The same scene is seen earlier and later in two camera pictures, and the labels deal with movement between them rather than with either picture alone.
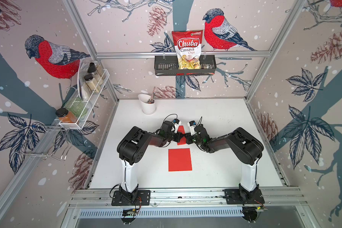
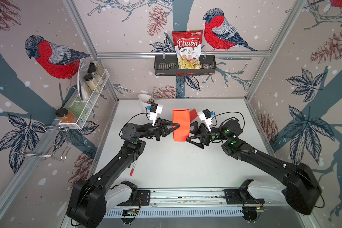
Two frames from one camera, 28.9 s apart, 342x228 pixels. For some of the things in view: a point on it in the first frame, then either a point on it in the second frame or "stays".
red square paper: [179, 159] to [181, 117]
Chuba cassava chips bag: [188, 46] stays
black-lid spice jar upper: [92, 68] stays
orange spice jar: [65, 116] stays
